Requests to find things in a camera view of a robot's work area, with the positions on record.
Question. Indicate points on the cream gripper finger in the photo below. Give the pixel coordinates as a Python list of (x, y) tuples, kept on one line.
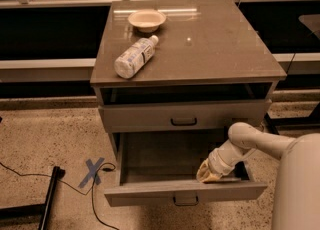
[(205, 174)]

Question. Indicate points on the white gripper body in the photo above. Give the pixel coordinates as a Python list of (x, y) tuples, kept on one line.
[(217, 163)]

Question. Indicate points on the grey drawer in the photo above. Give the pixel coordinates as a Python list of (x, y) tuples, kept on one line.
[(160, 168), (181, 116)]

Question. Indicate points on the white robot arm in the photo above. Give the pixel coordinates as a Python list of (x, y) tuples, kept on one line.
[(296, 203)]

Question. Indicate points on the grey top drawer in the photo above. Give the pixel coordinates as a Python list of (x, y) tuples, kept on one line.
[(181, 116)]

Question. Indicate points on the grey drawer cabinet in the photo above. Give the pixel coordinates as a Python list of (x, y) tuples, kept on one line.
[(207, 51)]

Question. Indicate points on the blue tape cross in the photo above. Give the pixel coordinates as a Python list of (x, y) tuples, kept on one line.
[(92, 169)]

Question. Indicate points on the white plastic bottle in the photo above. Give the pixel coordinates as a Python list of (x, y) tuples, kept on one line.
[(135, 57)]

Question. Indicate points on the white paper bowl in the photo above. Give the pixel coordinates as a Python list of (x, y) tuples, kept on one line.
[(147, 21)]

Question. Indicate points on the black stand leg left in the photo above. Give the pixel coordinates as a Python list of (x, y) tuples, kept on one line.
[(40, 211)]

